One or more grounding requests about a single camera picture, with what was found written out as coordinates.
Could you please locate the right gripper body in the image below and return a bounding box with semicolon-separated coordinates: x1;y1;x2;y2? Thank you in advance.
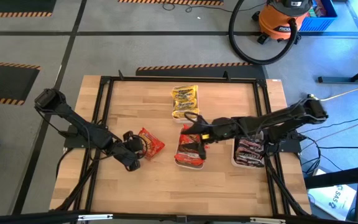
209;116;242;143

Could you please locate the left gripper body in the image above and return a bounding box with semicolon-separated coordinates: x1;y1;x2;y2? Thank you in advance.
113;136;146;167

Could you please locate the white plastic bin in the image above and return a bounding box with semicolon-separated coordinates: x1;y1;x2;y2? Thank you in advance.
173;125;207;170
170;85;201;124
230;132;266;169

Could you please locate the black hazard-striped floor mat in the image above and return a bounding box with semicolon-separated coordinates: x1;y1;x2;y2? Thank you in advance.
118;0;225;6
0;0;58;18
135;61;269;80
0;60;42;106

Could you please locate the black rig beam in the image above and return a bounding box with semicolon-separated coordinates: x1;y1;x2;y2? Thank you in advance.
0;210;358;224

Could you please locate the black desk leg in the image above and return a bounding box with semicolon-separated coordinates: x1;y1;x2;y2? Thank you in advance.
318;60;358;84

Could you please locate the black floor bar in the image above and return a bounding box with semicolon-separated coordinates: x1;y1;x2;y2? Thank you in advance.
303;164;358;190

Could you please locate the white printed paper bag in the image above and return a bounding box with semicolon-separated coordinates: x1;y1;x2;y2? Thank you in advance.
308;184;358;221

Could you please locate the blue plastic crate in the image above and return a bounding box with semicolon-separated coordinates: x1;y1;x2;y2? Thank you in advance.
299;0;338;32

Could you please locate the colourful packet row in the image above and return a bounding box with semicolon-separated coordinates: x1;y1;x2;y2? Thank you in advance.
308;0;326;18

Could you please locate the black table frame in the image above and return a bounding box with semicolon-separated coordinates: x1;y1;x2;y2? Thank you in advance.
51;70;312;217

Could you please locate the silver beam bracket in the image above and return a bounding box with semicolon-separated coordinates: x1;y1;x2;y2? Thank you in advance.
249;217;287;224
78;213;114;221

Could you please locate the yellow power cord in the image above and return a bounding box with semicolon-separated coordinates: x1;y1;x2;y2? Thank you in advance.
308;83;358;102

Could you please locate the black vacuum power cord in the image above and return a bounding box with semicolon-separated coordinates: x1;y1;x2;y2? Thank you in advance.
162;1;260;14

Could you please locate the black floor cable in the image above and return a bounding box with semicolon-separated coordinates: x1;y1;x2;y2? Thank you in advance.
318;144;358;149

